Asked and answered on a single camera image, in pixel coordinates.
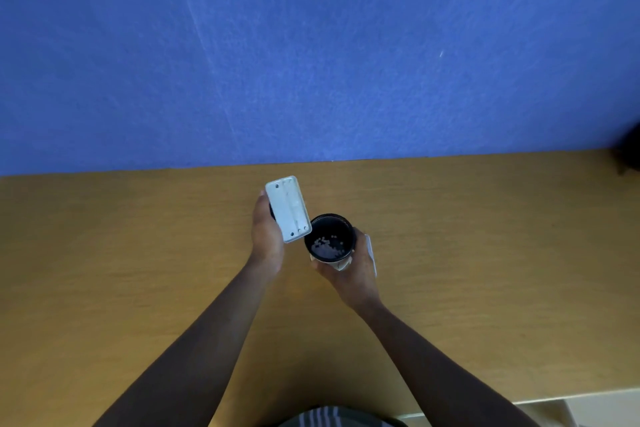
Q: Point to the dark object at table edge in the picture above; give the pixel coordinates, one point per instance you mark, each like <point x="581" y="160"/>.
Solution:
<point x="631" y="149"/>

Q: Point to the clear plastic punch tray cover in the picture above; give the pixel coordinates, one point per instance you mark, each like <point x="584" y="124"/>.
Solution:
<point x="371" y="256"/>

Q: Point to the person's right hand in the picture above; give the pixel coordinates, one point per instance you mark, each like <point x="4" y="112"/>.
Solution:
<point x="355" y="284"/>

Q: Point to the grey striped shirt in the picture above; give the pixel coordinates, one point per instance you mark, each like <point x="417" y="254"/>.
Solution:
<point x="340" y="417"/>

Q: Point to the person's right forearm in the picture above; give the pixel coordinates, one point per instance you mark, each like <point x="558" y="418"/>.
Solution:
<point x="440" y="371"/>

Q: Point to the grey hole punch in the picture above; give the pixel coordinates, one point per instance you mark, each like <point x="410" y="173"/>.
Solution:
<point x="289" y="209"/>

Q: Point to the person's left hand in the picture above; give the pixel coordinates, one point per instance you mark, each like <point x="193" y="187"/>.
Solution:
<point x="265" y="241"/>

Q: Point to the black cup with white label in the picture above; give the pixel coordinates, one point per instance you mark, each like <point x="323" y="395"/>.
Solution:
<point x="345" y="229"/>

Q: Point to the person's left forearm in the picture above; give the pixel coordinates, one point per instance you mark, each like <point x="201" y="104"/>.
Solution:
<point x="200" y="356"/>

